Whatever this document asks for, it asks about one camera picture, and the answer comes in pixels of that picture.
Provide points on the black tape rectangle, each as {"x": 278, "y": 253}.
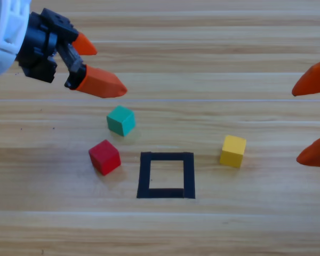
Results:
{"x": 144, "y": 176}

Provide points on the green cube block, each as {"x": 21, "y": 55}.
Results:
{"x": 121, "y": 121}

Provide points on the yellow cube block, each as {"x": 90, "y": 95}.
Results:
{"x": 233, "y": 152}

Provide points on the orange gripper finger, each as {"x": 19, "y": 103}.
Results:
{"x": 318, "y": 156}
{"x": 316, "y": 80}

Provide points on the red cube block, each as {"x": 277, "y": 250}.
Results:
{"x": 105, "y": 157}

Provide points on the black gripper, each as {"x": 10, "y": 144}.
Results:
{"x": 37, "y": 48}

